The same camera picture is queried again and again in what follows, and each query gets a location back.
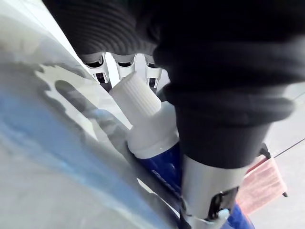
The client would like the black towel rack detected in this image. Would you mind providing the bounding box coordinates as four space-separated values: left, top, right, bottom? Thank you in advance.
258 142 289 198

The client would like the pink towel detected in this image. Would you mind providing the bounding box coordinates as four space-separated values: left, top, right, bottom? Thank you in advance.
236 156 287 215

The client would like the translucent blue-grey plastic cup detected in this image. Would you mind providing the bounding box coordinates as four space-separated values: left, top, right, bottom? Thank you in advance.
0 0 189 229

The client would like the blue toothpaste tube white cap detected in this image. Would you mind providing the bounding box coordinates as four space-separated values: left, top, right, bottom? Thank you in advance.
109 72 256 229

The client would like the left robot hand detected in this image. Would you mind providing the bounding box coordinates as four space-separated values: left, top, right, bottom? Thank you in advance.
41 0 305 229

